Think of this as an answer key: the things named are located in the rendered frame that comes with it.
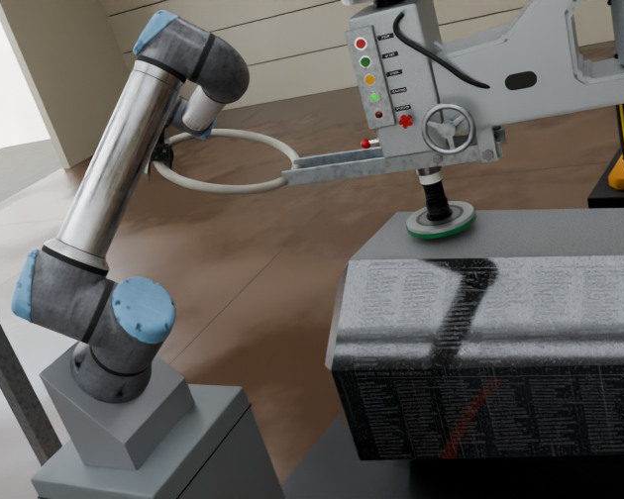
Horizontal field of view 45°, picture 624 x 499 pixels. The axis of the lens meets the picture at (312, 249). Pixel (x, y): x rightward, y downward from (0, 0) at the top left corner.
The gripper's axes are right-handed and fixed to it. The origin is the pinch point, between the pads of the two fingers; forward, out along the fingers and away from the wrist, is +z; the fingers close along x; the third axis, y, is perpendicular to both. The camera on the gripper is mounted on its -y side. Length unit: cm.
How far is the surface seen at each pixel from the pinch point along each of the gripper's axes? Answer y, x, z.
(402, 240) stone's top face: 34, 76, 6
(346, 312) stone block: 48, 56, 24
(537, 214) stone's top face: 48, 112, -10
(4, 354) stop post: -6, -55, 76
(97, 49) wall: -782, -42, 188
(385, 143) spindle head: 37, 64, -28
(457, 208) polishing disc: 36, 91, -6
